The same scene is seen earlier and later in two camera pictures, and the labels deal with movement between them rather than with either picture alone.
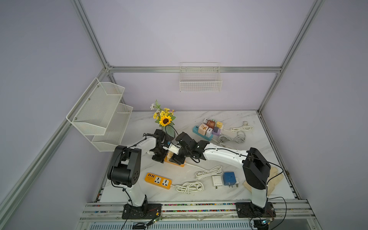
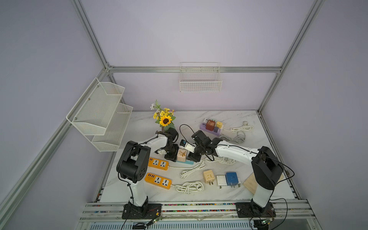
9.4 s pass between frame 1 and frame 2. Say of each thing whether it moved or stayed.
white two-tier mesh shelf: stayed
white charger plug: moved
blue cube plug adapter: stayed
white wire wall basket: stayed
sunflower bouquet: stayed
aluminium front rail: stayed
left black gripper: moved
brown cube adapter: stayed
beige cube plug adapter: moved
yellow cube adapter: stayed
